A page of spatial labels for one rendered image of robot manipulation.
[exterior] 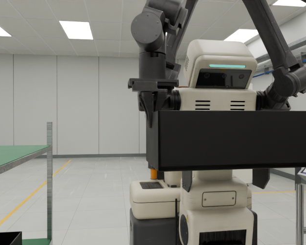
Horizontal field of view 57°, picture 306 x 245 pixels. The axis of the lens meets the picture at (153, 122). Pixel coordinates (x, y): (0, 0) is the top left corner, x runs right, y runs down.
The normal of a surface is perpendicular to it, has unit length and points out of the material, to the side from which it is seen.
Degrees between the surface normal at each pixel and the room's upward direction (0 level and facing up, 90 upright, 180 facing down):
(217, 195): 98
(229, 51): 42
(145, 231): 90
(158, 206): 90
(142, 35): 89
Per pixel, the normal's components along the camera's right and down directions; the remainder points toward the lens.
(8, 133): 0.14, 0.01
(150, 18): -0.11, -0.01
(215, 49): 0.11, -0.73
